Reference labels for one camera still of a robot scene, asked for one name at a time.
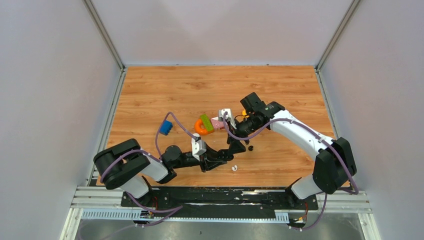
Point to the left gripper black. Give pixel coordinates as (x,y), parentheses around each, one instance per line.
(211,154)

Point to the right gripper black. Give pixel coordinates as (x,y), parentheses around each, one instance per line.
(235,146)

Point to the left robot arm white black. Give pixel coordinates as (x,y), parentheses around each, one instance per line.
(125,165)

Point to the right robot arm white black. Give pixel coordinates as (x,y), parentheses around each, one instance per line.
(334,164)

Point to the pink patterned card box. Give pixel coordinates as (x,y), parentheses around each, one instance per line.
(216,123)

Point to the green toy block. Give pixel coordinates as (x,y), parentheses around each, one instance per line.
(206,123)

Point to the blue toy block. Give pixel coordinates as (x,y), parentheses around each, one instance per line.
(165,127)

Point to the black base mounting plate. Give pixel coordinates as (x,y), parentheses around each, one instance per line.
(226,202)

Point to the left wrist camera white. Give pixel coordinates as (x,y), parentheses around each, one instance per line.
(198,146)

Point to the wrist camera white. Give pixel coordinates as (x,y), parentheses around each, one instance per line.
(198,146)
(225,117)

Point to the orange ring toy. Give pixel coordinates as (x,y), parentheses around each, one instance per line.
(199,128)

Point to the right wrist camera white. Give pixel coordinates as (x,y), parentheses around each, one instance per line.
(225,117)

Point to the white slotted cable duct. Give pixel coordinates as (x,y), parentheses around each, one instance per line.
(141,215)

